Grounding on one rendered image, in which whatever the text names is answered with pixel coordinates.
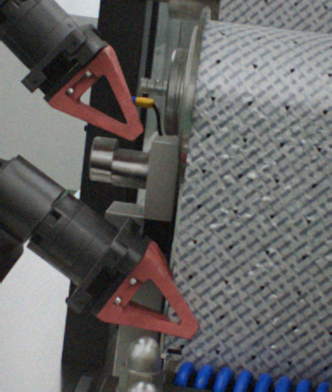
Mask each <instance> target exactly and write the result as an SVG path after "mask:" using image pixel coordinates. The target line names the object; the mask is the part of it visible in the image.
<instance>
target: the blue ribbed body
mask: <svg viewBox="0 0 332 392"><path fill-rule="evenodd" d="M173 384H175V386H182V387H187V388H193V389H205V390H211V391H217V392H313V391H312V385H311V382H310V381H309V380H307V379H303V380H302V381H300V383H299V384H298V386H297V391H294V386H292V380H291V379H290V378H289V377H288V376H284V377H282V378H280V380H279V382H278V385H277V387H276V388H274V381H273V380H272V377H271V375H270V374H269V373H263V374H262V375H260V376H259V380H258V382H257V385H255V382H254V376H253V373H251V372H250V371H249V370H243V371H242V372H240V373H239V376H238V379H237V382H235V376H234V372H233V370H232V369H231V368H226V367H225V368H223V369H222V370H220V372H219V374H218V376H217V378H216V376H215V371H214V368H213V367H212V365H211V364H207V363H205V364H203V365H202V366H201V368H200V369H199V371H198V374H197V375H196V370H195V365H194V364H193V363H192V362H190V361H186V362H185V363H183V364H182V365H180V367H179V370H178V371H177V373H175V374H174V380H173ZM328 386H331V385H330V384H329V383H328V382H322V383H321V384H320V385H319V387H318V389H317V392H328Z"/></svg>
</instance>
